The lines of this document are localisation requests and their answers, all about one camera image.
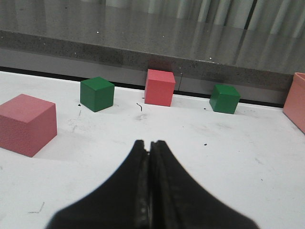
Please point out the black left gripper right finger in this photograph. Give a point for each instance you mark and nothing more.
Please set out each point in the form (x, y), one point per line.
(179, 202)

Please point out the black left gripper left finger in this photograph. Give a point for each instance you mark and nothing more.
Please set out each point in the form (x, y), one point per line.
(121, 202)

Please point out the green cube block left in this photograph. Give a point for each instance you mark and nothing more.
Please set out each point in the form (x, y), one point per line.
(96, 93)

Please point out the green cube block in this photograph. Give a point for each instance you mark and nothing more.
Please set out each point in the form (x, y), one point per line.
(224, 99)
(96, 93)

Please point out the green cube block right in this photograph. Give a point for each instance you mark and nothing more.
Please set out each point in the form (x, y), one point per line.
(224, 99)

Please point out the red cube block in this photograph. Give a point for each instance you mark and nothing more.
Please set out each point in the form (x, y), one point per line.
(159, 87)

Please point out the large pink cube block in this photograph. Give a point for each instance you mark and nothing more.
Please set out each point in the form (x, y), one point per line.
(27, 124)

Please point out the pink plastic bin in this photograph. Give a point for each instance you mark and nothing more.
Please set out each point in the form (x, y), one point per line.
(294, 107)

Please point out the grey stone counter ledge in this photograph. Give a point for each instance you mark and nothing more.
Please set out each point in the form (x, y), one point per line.
(81, 39)

